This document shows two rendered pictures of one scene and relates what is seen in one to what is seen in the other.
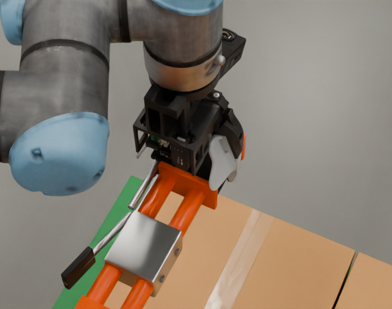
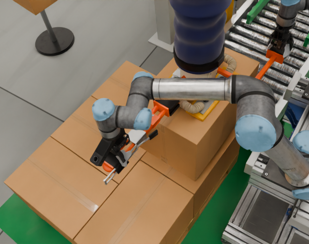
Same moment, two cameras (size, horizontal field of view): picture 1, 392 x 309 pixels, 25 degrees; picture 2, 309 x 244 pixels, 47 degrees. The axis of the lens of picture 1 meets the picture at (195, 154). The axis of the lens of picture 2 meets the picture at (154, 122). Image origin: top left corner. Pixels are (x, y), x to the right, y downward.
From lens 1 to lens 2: 129 cm
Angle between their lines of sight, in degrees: 65
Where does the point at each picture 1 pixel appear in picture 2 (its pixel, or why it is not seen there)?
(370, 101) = not seen: outside the picture
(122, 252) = (140, 133)
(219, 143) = not seen: hidden behind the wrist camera
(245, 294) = (115, 230)
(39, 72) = (142, 87)
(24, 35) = (145, 103)
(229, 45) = (95, 154)
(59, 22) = (136, 98)
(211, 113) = not seen: hidden behind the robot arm
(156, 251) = (132, 132)
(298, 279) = (95, 232)
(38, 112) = (144, 78)
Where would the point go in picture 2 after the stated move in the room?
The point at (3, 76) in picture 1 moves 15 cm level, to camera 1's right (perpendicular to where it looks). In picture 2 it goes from (150, 85) to (108, 81)
